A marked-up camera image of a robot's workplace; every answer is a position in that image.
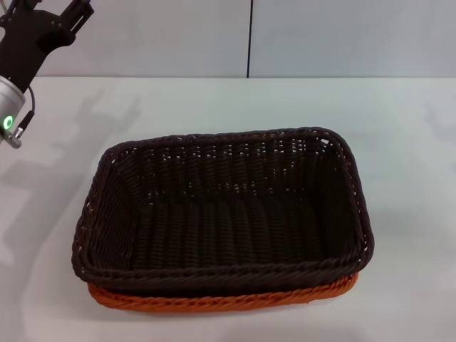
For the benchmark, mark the dark brown woven basket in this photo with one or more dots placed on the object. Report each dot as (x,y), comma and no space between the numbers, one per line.
(221,221)

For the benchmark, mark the orange woven plastic basket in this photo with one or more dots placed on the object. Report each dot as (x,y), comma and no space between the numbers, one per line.
(213,303)

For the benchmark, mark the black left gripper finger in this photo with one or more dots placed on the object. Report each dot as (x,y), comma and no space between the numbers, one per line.
(21,6)
(78,12)

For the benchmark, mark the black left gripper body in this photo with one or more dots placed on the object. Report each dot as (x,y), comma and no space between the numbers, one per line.
(25,46)

